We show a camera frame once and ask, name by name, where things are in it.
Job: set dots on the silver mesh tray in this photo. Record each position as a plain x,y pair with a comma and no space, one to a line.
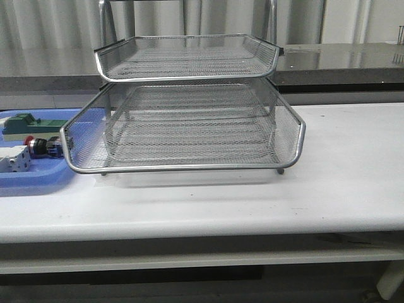
87,137
186,57
191,142

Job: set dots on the red emergency stop button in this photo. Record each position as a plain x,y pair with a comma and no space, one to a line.
39,147

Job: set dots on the blue plastic tray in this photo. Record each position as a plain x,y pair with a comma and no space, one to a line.
45,175

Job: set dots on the grey stone counter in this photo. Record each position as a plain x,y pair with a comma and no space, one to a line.
303,68

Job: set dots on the green electrical module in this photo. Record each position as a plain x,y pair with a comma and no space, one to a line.
18,127

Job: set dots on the white circuit breaker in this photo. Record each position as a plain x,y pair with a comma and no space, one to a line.
15,159

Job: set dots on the silver metal rack frame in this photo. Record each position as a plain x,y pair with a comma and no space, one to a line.
269,32

